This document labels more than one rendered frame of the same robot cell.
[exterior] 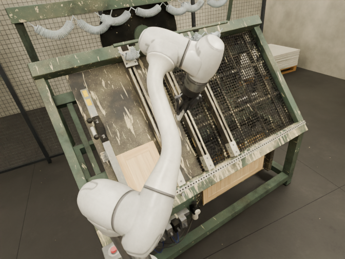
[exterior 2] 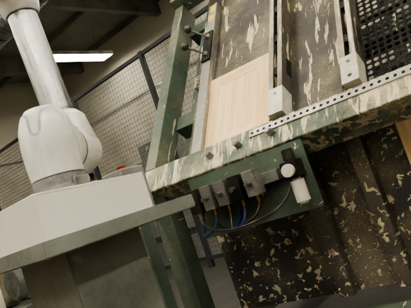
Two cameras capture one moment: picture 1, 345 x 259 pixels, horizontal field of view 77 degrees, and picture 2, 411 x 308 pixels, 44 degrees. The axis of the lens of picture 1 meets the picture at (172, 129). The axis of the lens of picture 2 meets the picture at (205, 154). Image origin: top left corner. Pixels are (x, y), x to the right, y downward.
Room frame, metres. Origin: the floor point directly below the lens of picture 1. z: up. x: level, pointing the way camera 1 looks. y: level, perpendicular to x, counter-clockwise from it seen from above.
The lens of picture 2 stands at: (0.05, -1.44, 0.73)
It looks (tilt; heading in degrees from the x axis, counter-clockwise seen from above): 5 degrees up; 60
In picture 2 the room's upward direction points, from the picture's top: 19 degrees counter-clockwise
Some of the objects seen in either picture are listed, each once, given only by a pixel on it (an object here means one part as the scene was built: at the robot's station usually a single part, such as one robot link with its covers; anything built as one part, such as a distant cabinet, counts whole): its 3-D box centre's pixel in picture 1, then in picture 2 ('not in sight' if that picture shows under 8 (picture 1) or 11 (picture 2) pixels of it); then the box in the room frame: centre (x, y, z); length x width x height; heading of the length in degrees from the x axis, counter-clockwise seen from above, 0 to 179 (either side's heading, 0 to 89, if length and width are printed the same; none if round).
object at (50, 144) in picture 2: not in sight; (49, 142); (0.40, 0.04, 1.03); 0.18 x 0.16 x 0.22; 56
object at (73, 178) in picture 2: not in sight; (65, 185); (0.40, 0.01, 0.89); 0.22 x 0.18 x 0.06; 119
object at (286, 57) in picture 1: (247, 65); not in sight; (5.73, -2.23, 0.28); 2.46 x 1.04 x 0.55; 109
